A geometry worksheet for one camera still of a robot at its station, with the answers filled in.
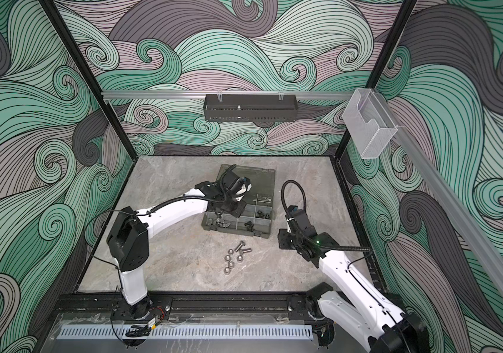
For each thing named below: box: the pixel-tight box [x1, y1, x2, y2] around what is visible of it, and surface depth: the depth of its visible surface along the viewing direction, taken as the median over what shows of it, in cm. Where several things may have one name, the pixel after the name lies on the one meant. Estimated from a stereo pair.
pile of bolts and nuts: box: [223, 240, 253, 276], surface depth 87 cm
